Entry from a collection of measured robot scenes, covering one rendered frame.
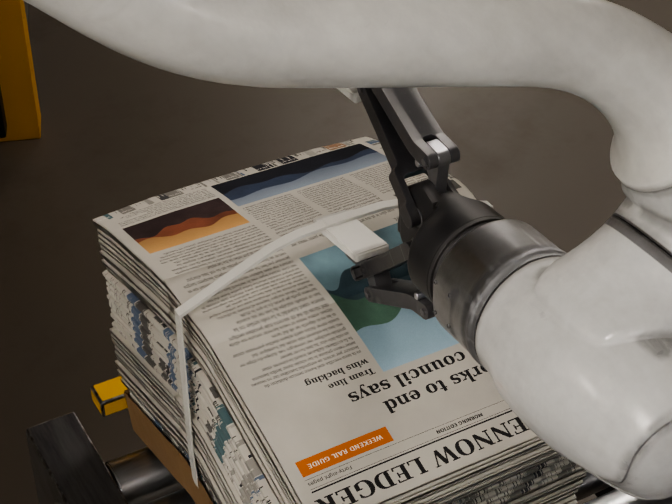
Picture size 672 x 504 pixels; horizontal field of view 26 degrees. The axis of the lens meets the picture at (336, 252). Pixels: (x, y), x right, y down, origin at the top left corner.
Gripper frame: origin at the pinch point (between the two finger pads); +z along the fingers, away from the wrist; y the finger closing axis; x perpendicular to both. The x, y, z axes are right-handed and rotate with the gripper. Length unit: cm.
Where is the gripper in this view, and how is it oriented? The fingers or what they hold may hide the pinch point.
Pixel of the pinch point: (334, 142)
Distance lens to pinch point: 112.2
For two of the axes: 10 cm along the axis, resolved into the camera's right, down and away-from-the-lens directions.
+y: 0.2, 8.3, 5.6
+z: -4.9, -4.8, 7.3
